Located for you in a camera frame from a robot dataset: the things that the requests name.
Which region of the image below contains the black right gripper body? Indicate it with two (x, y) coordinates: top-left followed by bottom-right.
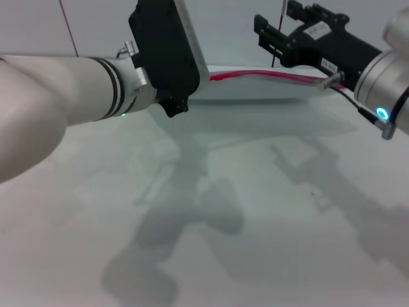
(281, 19), (383, 93)

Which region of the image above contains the silver straight plug connector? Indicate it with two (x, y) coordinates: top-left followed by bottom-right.
(314, 72), (346, 91)

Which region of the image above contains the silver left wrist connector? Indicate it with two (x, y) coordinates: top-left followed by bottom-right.
(115, 40), (137, 60)

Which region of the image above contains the black cable with straight plug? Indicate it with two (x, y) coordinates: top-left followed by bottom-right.
(334, 86), (389, 125)

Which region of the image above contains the black cable with elbow plug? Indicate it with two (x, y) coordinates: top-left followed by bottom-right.
(382, 86), (409, 140)

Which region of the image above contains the black silver left wrist camera box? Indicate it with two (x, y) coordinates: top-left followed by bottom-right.
(127, 0), (211, 119)

